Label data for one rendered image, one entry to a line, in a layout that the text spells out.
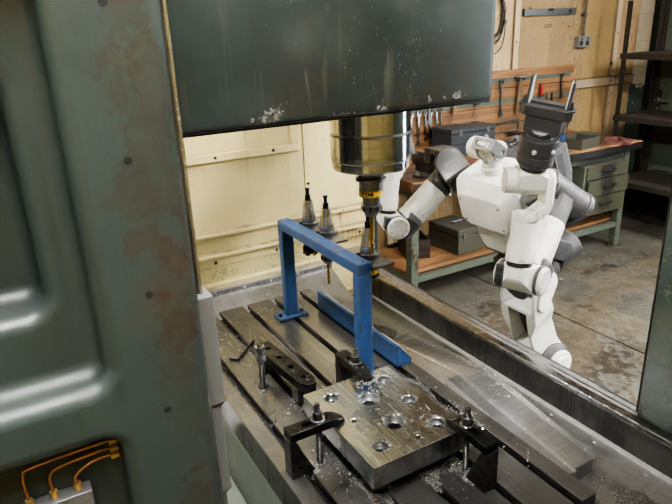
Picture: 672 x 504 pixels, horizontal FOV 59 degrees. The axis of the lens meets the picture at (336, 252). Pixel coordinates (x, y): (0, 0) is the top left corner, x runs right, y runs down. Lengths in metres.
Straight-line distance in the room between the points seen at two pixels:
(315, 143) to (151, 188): 1.65
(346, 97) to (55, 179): 0.51
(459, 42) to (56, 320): 0.81
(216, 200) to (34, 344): 1.48
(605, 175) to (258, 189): 3.30
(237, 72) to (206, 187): 1.25
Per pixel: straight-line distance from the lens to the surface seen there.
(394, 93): 1.08
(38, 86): 0.69
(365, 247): 1.52
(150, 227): 0.70
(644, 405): 1.75
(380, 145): 1.14
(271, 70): 0.96
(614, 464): 1.82
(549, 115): 1.47
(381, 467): 1.21
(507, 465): 1.37
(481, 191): 1.87
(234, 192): 2.20
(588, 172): 4.83
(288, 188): 2.28
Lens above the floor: 1.76
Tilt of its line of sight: 20 degrees down
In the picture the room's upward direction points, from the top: 2 degrees counter-clockwise
